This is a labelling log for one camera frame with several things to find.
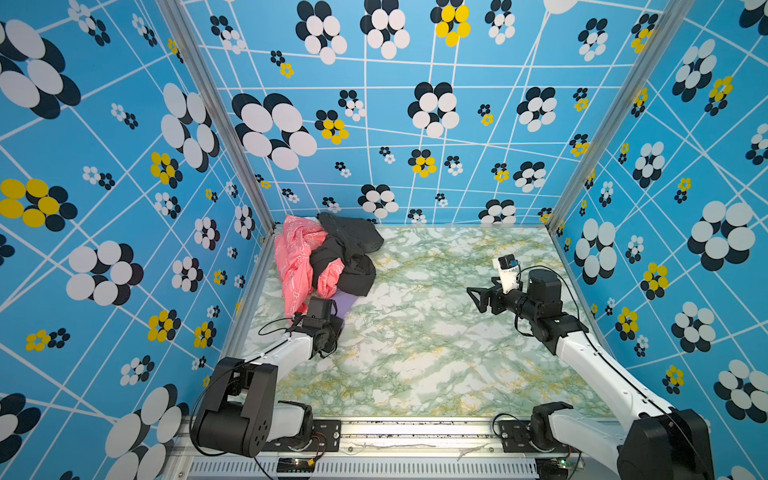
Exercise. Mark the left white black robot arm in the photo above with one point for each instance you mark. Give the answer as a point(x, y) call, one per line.
point(238, 412)

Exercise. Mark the black cloth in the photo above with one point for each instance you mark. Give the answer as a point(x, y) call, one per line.
point(351, 240)

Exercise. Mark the right aluminium corner post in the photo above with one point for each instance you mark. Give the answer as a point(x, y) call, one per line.
point(670, 21)

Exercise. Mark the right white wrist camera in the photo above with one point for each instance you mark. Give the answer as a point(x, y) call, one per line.
point(509, 272)

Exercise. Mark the pink patterned cloth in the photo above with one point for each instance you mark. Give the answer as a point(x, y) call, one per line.
point(299, 238)

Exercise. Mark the right small circuit board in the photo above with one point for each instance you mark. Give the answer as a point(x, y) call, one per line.
point(552, 469)

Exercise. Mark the aluminium corner post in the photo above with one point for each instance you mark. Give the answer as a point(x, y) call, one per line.
point(670, 21)
point(182, 31)

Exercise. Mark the left aluminium corner post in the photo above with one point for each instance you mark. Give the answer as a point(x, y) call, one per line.
point(182, 31)

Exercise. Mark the left small circuit board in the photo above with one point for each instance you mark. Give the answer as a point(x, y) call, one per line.
point(298, 466)

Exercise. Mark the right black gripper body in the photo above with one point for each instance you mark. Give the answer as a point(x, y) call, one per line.
point(502, 302)

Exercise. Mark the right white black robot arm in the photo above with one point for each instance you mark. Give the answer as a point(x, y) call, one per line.
point(654, 440)

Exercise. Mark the small circuit board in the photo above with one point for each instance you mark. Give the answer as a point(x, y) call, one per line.
point(552, 469)
point(298, 466)

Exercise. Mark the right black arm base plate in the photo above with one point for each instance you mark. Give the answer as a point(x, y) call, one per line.
point(515, 437)

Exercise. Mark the purple printed cloth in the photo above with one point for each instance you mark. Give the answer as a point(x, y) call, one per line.
point(342, 303)

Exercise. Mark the aluminium front frame rail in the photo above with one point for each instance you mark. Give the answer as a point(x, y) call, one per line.
point(392, 448)

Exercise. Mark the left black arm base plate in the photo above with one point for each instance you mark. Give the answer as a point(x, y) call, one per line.
point(325, 437)

